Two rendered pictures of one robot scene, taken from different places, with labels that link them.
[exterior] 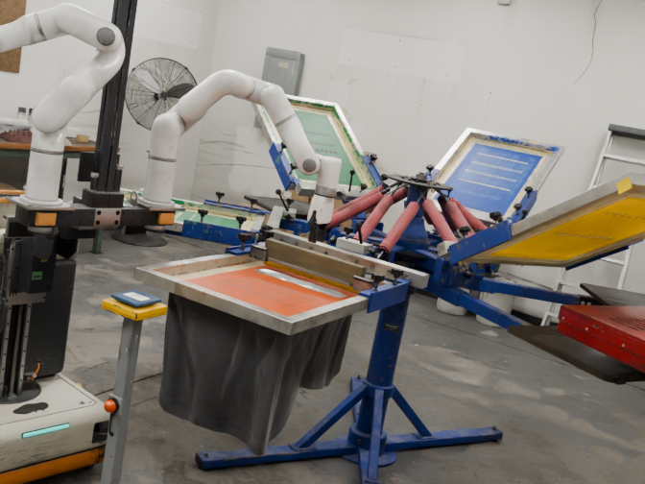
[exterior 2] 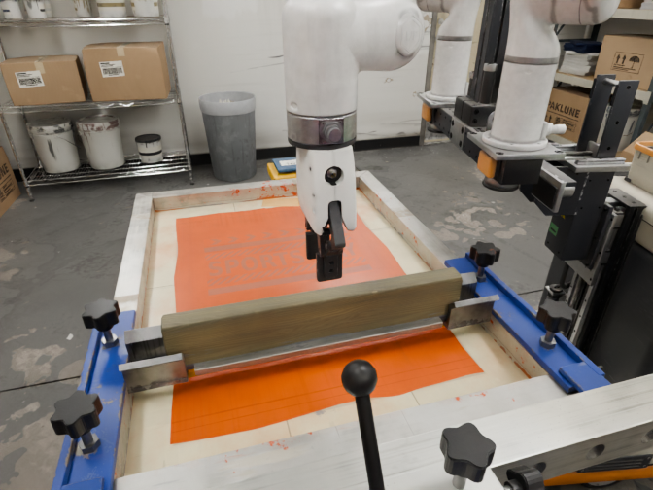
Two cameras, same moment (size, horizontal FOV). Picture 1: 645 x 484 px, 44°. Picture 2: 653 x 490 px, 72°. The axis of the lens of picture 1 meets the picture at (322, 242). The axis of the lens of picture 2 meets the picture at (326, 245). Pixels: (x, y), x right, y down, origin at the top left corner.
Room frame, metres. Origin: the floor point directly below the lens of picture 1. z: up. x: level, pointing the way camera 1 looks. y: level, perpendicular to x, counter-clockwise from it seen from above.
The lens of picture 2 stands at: (3.12, -0.31, 1.41)
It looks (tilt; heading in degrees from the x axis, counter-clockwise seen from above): 30 degrees down; 136
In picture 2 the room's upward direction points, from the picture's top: straight up
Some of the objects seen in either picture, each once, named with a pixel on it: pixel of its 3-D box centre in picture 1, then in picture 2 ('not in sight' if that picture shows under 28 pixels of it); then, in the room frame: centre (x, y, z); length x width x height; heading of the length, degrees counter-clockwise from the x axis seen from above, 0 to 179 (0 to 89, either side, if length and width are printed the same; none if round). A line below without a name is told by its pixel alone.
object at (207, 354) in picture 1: (216, 367); not in sight; (2.32, 0.25, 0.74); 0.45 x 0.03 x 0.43; 62
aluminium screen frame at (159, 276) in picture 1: (279, 282); (292, 268); (2.58, 0.12, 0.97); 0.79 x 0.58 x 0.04; 152
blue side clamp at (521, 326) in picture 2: (252, 254); (505, 322); (2.92, 0.25, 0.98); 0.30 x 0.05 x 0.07; 152
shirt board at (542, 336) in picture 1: (503, 316); not in sight; (2.94, -0.73, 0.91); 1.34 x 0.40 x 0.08; 32
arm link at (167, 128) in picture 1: (166, 135); (545, 14); (2.74, 0.60, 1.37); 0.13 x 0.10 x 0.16; 3
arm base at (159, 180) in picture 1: (156, 180); (529, 103); (2.74, 0.61, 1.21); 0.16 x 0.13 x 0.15; 51
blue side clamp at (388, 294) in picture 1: (383, 295); (107, 403); (2.66, -0.24, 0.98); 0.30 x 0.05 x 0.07; 152
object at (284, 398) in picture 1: (311, 371); not in sight; (2.43, -0.04, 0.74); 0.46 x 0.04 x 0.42; 152
